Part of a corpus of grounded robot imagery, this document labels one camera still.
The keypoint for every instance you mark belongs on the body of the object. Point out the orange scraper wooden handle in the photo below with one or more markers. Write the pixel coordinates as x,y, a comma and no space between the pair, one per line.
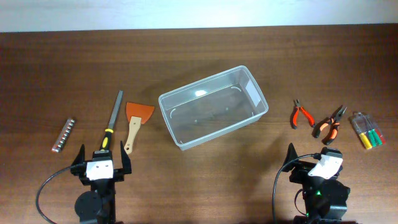
137,114

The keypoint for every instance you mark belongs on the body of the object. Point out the metal file yellow black handle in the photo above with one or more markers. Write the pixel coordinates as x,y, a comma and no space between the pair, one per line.
105,144

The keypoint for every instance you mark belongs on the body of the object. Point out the orange black needle nose pliers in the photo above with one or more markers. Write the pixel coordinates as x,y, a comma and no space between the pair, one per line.
333,122

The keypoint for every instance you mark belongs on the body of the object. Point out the clear plastic container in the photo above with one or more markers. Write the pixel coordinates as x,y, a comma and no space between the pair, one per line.
211,107

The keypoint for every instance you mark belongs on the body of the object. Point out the screwdriver set clear case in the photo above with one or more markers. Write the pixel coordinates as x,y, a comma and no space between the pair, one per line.
367,130

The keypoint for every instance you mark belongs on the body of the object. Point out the socket set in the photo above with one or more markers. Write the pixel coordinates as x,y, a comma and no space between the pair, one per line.
63,136

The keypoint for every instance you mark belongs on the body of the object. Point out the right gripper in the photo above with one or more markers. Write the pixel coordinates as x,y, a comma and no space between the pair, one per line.
301,170

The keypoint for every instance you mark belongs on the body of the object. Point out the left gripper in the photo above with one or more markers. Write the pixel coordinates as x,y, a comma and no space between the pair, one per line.
78,168

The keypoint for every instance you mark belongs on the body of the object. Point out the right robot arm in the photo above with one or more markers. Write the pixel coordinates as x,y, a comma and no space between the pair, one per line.
324,196

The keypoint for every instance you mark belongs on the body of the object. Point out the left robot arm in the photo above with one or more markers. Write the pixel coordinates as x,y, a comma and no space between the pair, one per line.
98,205

